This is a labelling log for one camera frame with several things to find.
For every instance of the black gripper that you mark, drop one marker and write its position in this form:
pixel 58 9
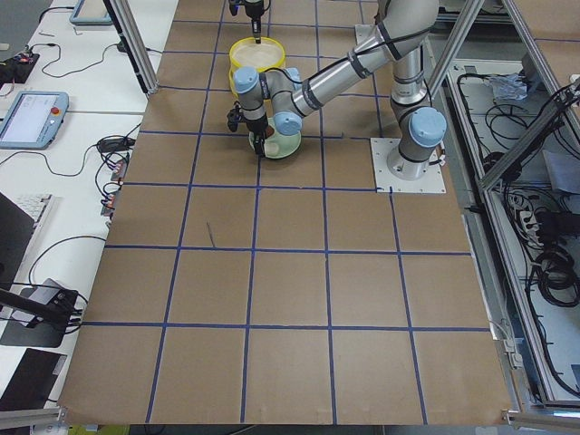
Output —
pixel 250 11
pixel 256 124

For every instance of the white bun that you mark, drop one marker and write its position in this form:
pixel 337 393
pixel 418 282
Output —
pixel 271 149

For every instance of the yellow steamer layer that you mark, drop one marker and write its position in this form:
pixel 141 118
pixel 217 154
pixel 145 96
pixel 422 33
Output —
pixel 266 54
pixel 245 79

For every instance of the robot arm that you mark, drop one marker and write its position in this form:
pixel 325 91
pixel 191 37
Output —
pixel 276 100
pixel 234 7

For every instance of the dark red bun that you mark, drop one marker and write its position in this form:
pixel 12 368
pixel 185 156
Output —
pixel 269 131

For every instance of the light green plate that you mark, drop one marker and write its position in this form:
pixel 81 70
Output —
pixel 283 145

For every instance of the teach pendant tablet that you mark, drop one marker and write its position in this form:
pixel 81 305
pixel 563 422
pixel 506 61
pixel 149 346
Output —
pixel 33 120

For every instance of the white keyboard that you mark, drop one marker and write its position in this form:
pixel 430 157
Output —
pixel 37 206

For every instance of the white power strip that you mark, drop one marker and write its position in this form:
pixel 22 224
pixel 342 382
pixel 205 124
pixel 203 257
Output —
pixel 524 215

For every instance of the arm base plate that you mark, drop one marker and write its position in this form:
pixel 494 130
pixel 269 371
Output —
pixel 394 174

